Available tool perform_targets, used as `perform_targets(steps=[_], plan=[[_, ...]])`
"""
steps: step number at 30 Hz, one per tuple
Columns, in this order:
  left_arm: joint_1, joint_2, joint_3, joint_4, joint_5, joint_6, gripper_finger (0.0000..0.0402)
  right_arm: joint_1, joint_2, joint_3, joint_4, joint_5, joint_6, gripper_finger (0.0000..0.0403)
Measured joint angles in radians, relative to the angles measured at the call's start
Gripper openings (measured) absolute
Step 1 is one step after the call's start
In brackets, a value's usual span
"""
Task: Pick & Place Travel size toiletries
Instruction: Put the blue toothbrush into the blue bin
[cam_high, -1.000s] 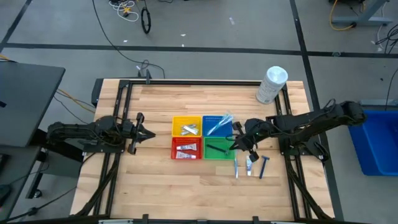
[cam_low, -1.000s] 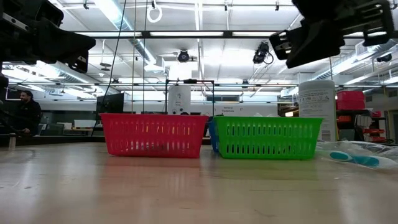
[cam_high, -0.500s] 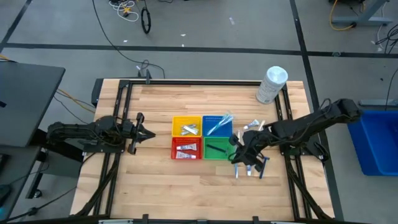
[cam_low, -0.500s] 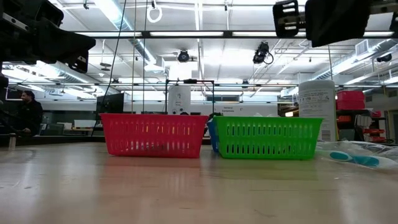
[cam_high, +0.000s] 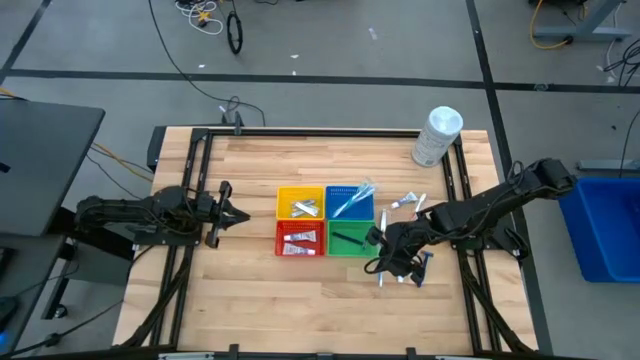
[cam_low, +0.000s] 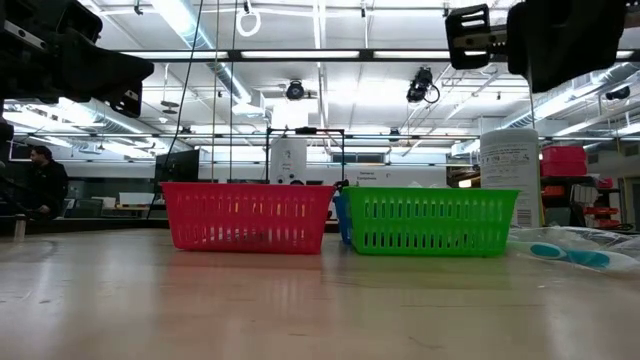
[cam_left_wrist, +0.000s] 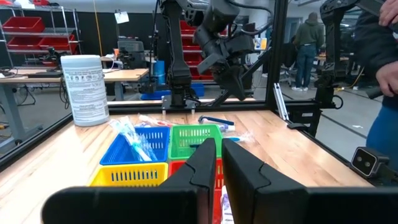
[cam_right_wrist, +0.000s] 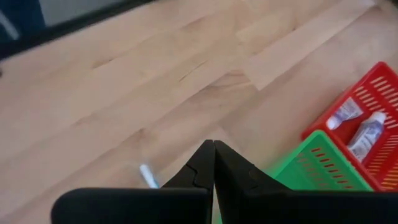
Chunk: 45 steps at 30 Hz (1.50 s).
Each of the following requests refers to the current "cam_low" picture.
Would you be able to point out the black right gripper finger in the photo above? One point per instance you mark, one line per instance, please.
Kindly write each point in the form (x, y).
(530, 67)
(575, 62)

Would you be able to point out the black monitor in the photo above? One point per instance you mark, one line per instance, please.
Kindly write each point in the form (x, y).
(177, 167)

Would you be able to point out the red storage bin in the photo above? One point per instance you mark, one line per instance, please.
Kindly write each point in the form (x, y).
(564, 160)

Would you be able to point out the white wipes canister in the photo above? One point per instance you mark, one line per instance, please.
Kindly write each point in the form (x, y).
(510, 175)

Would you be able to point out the black hanging ceiling device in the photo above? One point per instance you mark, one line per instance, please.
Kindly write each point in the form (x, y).
(417, 87)

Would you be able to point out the person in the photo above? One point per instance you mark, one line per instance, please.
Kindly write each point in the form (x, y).
(47, 185)

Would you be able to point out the red plastic basket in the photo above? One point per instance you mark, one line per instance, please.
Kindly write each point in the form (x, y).
(250, 189)

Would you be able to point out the green plastic basket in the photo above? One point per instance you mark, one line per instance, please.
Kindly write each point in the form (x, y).
(430, 192)

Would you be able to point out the blue plastic basket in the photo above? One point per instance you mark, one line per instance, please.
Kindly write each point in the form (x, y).
(344, 220)

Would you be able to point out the silver ceiling duct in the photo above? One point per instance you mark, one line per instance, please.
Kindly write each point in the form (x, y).
(190, 25)

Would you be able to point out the round black ceiling camera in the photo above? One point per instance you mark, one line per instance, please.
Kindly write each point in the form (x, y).
(295, 91)

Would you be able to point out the white wall appliance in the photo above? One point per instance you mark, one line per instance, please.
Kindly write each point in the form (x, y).
(288, 160)

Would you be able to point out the thin black rig frame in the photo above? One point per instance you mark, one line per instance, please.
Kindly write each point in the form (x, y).
(306, 130)

